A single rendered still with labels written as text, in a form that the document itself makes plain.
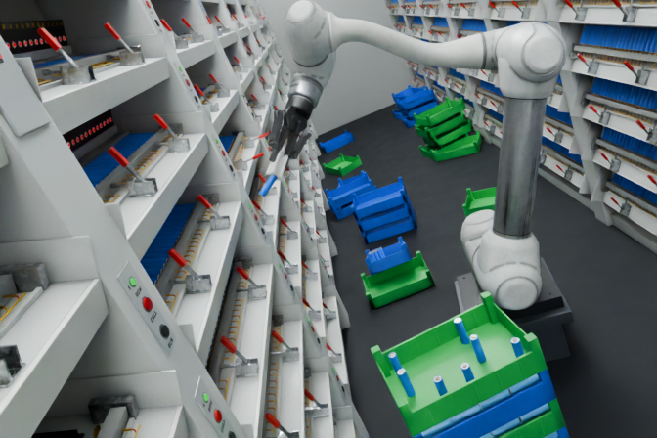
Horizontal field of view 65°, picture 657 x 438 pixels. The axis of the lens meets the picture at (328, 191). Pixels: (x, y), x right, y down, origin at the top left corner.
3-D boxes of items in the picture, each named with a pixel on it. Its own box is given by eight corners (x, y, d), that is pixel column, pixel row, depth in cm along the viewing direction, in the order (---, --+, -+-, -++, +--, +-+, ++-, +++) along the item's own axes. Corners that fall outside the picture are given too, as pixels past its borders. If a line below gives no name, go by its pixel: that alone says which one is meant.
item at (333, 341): (335, 304, 220) (333, 276, 216) (350, 408, 163) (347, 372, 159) (288, 309, 220) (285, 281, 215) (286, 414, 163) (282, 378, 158)
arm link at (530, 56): (522, 285, 158) (547, 325, 137) (468, 284, 159) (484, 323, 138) (553, 21, 135) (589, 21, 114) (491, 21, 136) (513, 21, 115)
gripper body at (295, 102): (302, 112, 150) (292, 140, 147) (282, 96, 145) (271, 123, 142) (320, 109, 145) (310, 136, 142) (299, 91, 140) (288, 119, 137)
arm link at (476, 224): (516, 254, 175) (497, 197, 169) (533, 279, 157) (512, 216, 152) (469, 269, 177) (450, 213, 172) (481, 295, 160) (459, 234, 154)
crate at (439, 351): (497, 317, 121) (487, 289, 118) (547, 369, 102) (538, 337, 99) (381, 374, 119) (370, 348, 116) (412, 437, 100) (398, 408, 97)
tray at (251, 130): (261, 147, 195) (258, 122, 192) (246, 203, 138) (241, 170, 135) (207, 152, 195) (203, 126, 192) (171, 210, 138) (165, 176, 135)
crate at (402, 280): (424, 264, 246) (418, 250, 243) (435, 285, 227) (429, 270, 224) (366, 286, 248) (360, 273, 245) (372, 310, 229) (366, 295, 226)
